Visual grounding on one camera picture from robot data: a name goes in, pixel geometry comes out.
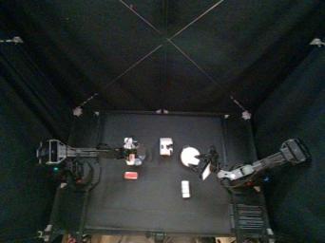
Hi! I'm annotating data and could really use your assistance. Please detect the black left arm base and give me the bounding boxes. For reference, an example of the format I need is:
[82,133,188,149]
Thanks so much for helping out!
[62,158,101,192]

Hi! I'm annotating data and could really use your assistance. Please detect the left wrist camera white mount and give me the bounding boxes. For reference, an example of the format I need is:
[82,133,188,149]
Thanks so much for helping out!
[123,137,137,150]

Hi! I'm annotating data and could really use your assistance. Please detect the white round plate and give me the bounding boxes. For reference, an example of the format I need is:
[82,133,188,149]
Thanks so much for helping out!
[179,146,201,167]

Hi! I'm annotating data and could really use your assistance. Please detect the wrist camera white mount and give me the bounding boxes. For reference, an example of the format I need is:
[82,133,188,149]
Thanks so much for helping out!
[123,137,137,150]
[200,163,212,181]

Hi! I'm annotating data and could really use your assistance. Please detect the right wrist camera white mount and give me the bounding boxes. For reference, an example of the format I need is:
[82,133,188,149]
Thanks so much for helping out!
[200,163,212,181]

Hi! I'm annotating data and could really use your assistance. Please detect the pale toy squash piece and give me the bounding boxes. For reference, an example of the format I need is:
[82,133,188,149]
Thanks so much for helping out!
[180,179,191,199]

